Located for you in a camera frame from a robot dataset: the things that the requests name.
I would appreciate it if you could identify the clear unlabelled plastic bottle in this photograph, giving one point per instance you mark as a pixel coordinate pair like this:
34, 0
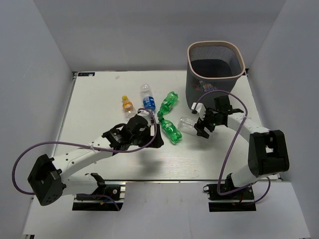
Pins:
186, 125

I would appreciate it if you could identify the upper green plastic bottle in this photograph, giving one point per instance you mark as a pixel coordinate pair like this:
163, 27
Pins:
167, 104

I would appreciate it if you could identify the green plastic bottle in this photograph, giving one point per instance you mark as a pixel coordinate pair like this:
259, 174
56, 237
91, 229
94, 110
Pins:
170, 130
167, 104

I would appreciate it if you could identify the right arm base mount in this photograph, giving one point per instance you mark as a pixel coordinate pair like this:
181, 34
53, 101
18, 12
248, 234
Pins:
241, 201

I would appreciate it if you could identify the grey mesh waste bin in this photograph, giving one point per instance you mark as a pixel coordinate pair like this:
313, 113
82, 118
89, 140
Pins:
212, 62

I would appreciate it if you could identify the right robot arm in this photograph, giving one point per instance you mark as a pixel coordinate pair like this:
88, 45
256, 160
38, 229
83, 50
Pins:
267, 150

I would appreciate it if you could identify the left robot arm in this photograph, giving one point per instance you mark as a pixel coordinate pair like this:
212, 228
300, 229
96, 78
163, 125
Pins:
53, 177

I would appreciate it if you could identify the red label red cap bottle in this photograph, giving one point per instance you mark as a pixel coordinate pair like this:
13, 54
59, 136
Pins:
197, 87

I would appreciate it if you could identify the white cap labelled bottle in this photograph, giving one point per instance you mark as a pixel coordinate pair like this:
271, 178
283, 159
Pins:
209, 87

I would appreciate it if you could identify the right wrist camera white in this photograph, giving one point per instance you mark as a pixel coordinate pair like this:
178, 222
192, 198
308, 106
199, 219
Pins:
198, 109

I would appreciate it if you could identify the blue label clear bottle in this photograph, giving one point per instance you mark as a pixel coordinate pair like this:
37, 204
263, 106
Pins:
147, 98

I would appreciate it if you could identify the lower green plastic bottle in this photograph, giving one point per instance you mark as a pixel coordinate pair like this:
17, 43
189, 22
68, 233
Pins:
170, 130

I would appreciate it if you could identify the blue corner label sticker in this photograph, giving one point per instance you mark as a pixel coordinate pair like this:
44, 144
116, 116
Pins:
86, 74

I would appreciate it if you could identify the orange cap small bottle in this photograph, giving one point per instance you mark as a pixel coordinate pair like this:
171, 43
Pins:
128, 108

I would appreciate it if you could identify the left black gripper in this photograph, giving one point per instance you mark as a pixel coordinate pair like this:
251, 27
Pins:
149, 137

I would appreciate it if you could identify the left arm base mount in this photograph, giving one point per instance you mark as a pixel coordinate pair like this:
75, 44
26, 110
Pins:
108, 198

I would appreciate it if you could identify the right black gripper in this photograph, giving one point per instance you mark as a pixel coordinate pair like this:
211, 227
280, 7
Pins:
201, 124

